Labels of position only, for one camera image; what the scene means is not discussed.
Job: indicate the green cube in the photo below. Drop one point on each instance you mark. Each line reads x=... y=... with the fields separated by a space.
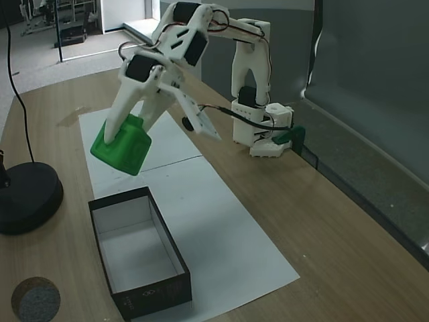
x=127 y=151

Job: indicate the dark cardboard box white inside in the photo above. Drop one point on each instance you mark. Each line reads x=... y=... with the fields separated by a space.
x=134 y=245

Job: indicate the white paper sheet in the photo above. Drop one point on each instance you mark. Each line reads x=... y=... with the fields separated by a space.
x=218 y=218
x=174 y=144

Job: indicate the black equipment case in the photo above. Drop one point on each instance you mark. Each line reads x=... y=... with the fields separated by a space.
x=73 y=33

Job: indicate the black round stand base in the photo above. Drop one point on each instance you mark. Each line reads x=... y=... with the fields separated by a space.
x=30 y=194

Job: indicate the green table clamp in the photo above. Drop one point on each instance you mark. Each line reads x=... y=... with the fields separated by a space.
x=298 y=135

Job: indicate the round table grommet hole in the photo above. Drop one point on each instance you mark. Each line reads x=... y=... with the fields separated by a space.
x=38 y=302

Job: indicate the dark grey desk partition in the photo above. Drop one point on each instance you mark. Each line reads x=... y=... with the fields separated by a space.
x=368 y=100

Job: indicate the white gripper camera mount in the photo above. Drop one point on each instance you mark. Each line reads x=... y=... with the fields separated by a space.
x=201 y=120

